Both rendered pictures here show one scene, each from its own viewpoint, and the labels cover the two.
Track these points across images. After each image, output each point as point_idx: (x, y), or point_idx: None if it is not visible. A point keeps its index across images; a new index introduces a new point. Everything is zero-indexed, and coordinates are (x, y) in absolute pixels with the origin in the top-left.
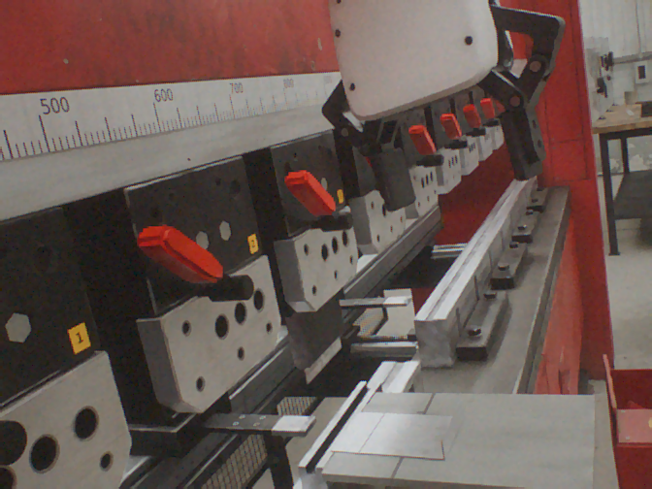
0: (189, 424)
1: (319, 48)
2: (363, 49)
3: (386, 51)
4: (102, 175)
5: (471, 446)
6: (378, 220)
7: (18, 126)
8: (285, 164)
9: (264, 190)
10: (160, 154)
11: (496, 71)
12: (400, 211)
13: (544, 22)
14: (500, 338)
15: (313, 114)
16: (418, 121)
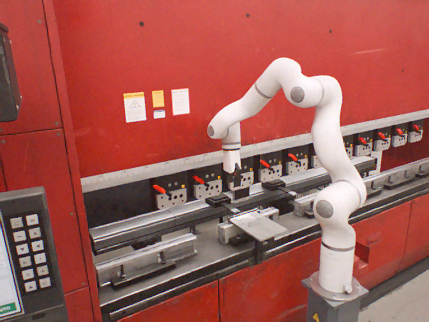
0: (218, 202)
1: (254, 138)
2: (224, 161)
3: (225, 163)
4: (191, 167)
5: (255, 227)
6: (265, 175)
7: (181, 161)
8: None
9: None
10: (202, 163)
11: (234, 172)
12: (278, 173)
13: (237, 169)
14: None
15: (246, 153)
16: (302, 149)
